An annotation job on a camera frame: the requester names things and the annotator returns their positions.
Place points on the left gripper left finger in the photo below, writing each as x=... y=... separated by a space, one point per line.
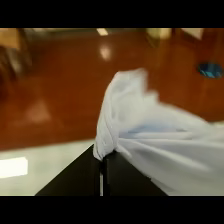
x=76 y=178

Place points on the pale blue shirt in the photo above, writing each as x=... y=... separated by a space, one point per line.
x=160 y=140

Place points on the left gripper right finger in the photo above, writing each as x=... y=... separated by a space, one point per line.
x=126 y=178

